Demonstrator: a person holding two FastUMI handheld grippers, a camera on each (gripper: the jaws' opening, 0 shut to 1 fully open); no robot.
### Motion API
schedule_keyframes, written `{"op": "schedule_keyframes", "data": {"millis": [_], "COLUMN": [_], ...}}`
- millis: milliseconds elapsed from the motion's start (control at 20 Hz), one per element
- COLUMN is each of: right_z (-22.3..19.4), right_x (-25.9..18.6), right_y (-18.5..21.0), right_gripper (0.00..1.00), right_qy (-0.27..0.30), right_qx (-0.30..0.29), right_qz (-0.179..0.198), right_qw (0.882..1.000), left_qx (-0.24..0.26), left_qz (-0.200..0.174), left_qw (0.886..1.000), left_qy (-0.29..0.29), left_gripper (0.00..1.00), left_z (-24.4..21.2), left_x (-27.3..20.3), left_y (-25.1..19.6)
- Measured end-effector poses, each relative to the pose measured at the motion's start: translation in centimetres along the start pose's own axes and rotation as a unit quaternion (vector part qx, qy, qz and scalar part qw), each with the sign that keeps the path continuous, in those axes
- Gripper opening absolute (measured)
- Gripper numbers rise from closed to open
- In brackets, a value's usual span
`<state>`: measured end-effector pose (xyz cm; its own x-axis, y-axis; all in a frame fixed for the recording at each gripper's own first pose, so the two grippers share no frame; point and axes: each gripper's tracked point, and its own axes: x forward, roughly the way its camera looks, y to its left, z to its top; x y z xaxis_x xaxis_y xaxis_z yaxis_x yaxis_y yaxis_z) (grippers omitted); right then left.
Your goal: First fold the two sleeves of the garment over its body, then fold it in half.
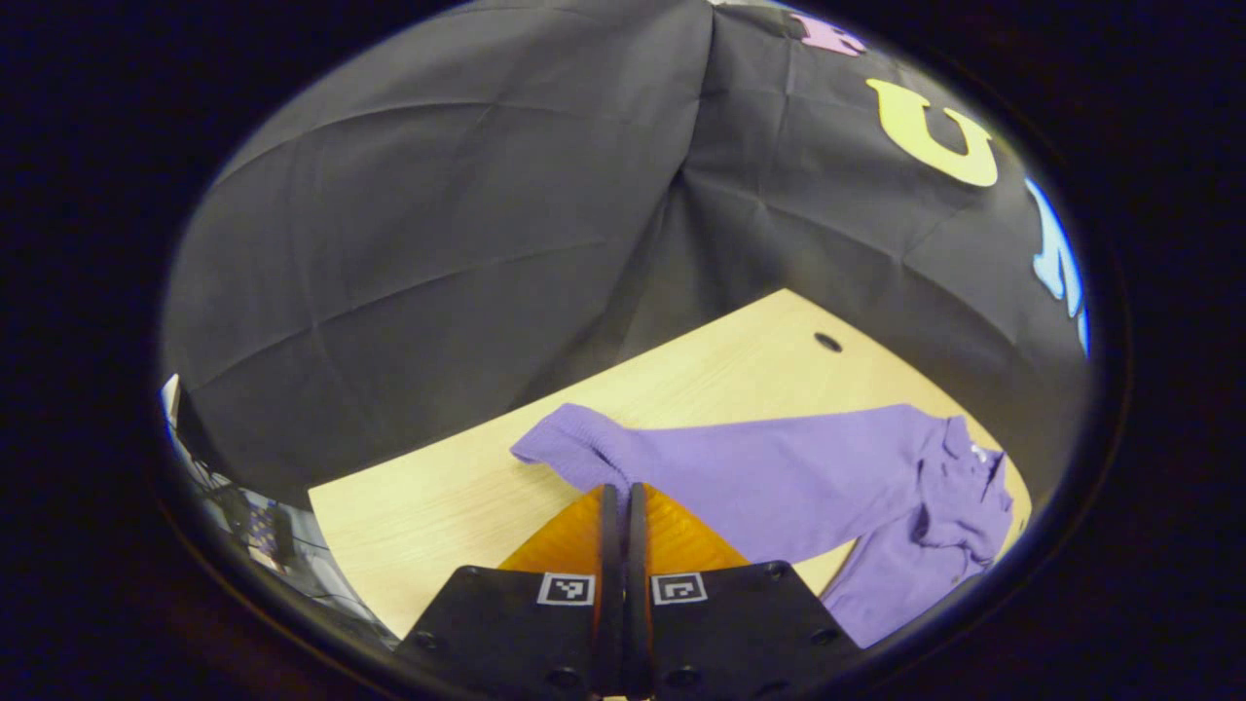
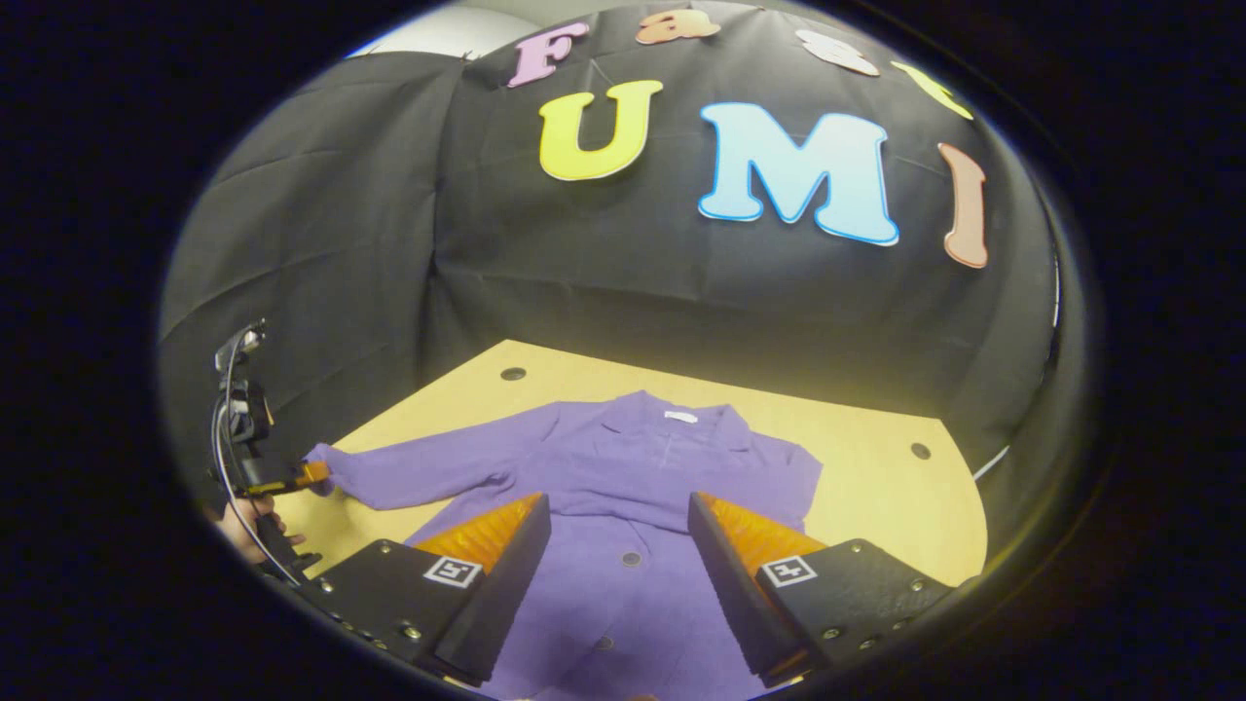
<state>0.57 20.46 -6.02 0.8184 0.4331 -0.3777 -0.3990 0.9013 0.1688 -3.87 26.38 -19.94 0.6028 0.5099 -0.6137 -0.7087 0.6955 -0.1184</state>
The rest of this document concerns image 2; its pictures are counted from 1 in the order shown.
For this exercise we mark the purple button shirt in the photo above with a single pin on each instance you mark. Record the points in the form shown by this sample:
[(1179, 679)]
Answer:
[(604, 467)]

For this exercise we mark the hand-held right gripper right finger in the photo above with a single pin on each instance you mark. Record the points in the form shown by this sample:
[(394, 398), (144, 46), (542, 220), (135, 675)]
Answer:
[(735, 594)]

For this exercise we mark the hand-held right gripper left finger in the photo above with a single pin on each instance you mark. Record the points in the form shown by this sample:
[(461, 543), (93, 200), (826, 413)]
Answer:
[(506, 589)]

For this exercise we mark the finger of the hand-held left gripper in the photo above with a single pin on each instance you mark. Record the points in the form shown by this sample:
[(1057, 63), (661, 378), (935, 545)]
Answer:
[(311, 474)]

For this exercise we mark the black backdrop cloth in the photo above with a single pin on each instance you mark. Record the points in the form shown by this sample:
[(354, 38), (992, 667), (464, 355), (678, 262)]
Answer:
[(633, 282)]

